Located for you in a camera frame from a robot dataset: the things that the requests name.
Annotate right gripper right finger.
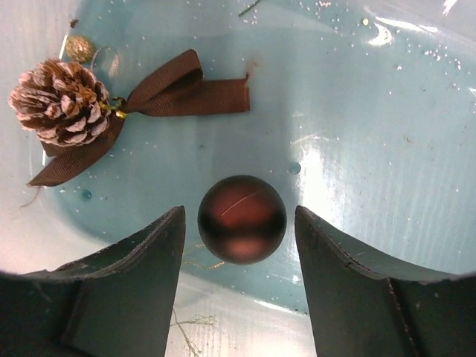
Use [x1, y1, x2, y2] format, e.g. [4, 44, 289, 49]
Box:
[295, 206, 475, 356]

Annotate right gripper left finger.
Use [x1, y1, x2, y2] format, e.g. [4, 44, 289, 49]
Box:
[1, 206, 185, 356]

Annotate dark brown ball ornament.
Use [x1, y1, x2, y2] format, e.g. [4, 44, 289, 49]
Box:
[197, 175, 287, 265]

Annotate teal plastic container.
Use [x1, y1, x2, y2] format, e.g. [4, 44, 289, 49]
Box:
[1, 1, 475, 311]

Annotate small gold ball ornament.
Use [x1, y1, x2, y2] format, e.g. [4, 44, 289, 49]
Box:
[65, 35, 96, 63]

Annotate small pine cone ornament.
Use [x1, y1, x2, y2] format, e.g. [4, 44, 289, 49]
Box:
[8, 58, 111, 147]

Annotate dark brown ornament piece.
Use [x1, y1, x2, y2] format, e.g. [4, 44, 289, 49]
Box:
[28, 49, 251, 187]

